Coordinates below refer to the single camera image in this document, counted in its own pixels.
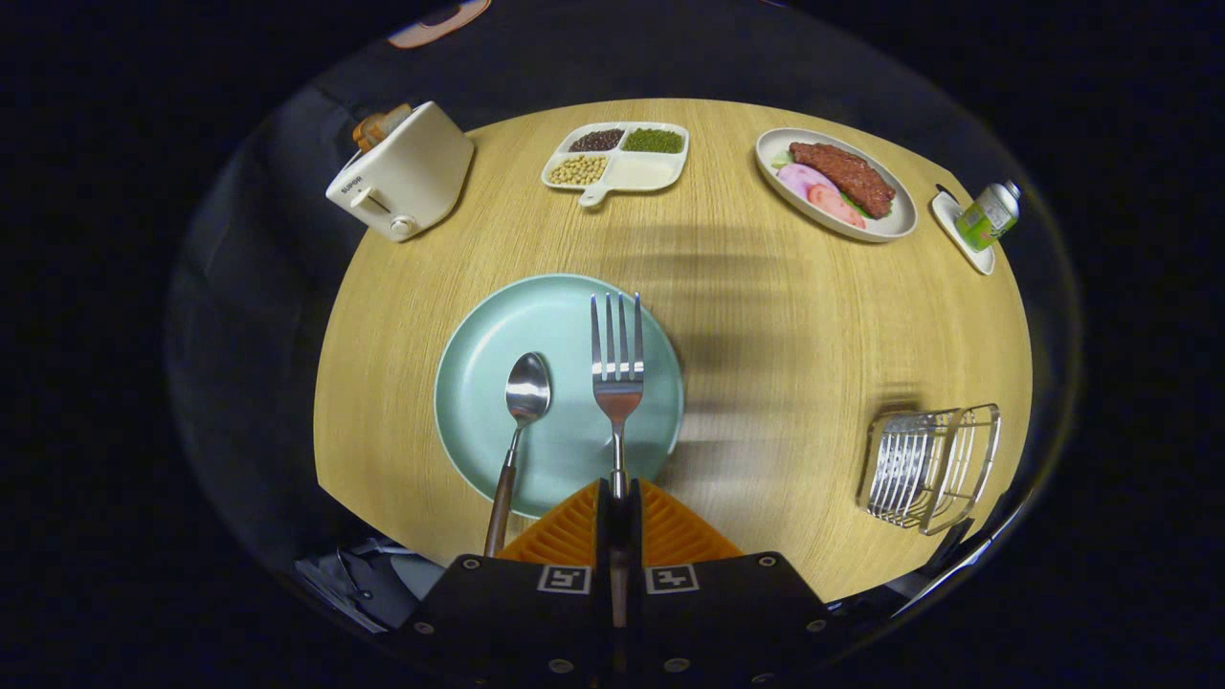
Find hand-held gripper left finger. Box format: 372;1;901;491
388;478;615;689

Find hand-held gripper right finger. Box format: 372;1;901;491
622;478;845;689

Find wooden handled metal spoon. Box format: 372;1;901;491
482;352;553;559

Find wooden handled metal fork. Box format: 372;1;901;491
589;292;646;633

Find pale crumpled sheets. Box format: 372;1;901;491
295;536;446;634

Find light blue plate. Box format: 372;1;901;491
434;274;686;520

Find red ham slice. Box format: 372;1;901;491
807;184;867;230

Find beige oval plate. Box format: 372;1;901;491
754;127;918;243

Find pale pink ham slice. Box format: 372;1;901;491
775;163;826;200

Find white divided bean tray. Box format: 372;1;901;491
541;122;690;209

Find white toaster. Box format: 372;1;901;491
325;100;476;243

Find brown steak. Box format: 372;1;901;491
789;142;898;220

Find small white dish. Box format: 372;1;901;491
931;189;996;277

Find green label bottle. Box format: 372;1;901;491
955;180;1022;253

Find toasted bread slices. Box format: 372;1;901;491
352;103;412;152

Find metal wire cutlery basket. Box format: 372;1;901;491
857;403;1002;537

